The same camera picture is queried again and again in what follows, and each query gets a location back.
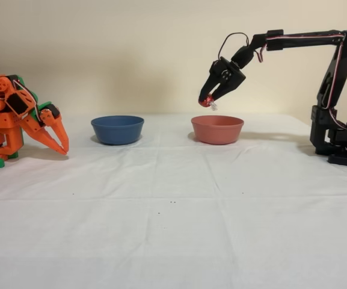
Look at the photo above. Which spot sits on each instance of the red bowl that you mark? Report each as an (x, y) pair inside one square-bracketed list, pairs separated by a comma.
[(216, 131)]

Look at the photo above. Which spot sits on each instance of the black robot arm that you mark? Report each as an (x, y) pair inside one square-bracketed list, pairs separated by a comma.
[(335, 78)]

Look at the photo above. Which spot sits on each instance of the blue bowl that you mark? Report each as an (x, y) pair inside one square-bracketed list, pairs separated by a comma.
[(117, 132)]

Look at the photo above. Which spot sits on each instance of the red candy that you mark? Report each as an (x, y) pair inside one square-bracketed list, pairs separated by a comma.
[(205, 103)]

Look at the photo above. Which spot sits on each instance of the white tablecloth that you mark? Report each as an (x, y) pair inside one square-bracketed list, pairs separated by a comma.
[(161, 225)]

